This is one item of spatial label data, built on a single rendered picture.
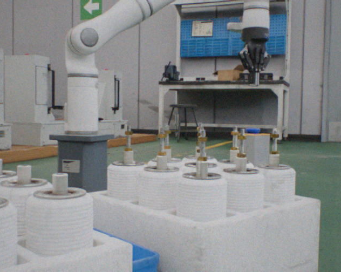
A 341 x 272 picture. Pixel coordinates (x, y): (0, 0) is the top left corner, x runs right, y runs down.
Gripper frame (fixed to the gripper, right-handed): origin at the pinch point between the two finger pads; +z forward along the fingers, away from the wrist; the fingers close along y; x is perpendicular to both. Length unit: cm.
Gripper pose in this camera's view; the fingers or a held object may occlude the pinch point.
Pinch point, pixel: (254, 79)
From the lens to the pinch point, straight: 127.1
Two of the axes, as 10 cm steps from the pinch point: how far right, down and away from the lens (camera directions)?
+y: 7.4, -0.3, 6.7
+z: -0.2, 10.0, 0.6
